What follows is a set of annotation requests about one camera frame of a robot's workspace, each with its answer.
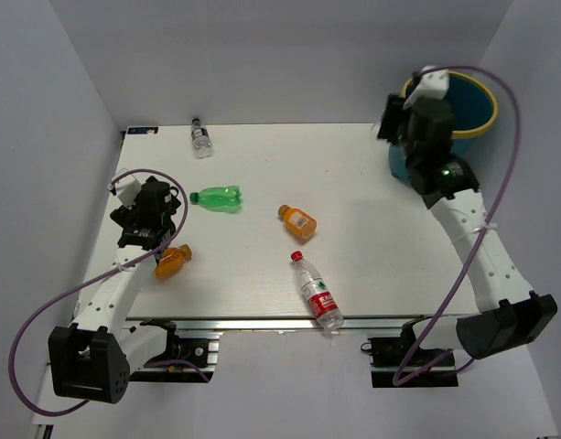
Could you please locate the teal bin with yellow rim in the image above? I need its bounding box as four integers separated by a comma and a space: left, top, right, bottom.
388, 70, 499, 184

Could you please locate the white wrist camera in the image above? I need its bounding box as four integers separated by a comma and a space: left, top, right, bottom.
403, 66, 449, 110
107, 175, 142, 209

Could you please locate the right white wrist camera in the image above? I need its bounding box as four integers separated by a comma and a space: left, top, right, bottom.
403, 66, 449, 110

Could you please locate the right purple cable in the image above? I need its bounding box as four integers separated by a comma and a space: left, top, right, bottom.
392, 65, 523, 388

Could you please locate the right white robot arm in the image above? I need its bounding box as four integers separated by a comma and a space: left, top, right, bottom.
377, 93, 557, 365

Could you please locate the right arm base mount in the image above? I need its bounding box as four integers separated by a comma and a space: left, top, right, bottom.
360, 328, 459, 389

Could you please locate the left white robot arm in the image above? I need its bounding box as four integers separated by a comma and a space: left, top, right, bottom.
48, 177, 181, 403

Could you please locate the blue label sticker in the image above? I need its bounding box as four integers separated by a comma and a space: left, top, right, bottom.
125, 126, 158, 135

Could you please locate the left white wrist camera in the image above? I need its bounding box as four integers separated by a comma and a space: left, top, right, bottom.
107, 175, 142, 209

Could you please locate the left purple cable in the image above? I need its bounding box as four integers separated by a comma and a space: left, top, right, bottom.
7, 168, 189, 416

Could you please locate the purple cable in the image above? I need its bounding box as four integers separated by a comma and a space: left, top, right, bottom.
7, 168, 189, 416
392, 65, 523, 388

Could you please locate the orange juice bottle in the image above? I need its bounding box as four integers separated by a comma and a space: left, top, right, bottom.
277, 205, 318, 241
154, 244, 192, 280

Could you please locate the red label water bottle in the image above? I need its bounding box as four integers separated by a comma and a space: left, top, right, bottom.
291, 251, 344, 332

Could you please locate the green plastic bottle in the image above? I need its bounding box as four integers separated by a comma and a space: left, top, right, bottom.
189, 186, 242, 213

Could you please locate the clear bottle with black label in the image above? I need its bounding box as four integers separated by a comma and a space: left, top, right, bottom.
190, 118, 213, 159

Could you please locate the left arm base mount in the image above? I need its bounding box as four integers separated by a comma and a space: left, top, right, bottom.
130, 319, 220, 383

